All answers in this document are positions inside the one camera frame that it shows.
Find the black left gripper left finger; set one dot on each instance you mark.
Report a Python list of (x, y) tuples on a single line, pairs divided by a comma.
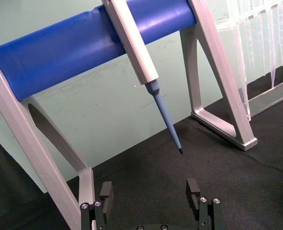
[(98, 215)]

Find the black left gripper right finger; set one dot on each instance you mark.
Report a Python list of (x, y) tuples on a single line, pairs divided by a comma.
[(209, 215)]

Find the black table cloth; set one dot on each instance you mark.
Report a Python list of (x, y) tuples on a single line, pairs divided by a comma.
[(155, 182)]

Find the silver stand with blue bar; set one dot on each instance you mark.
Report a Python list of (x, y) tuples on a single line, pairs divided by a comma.
[(59, 67)]

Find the grey pipette with blue tip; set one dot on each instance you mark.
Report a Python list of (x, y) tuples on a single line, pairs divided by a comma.
[(136, 48)]

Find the clear plastic rack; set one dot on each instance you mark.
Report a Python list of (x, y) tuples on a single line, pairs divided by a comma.
[(263, 36)]

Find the pale green wall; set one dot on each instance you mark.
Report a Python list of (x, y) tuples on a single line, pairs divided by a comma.
[(95, 107)]

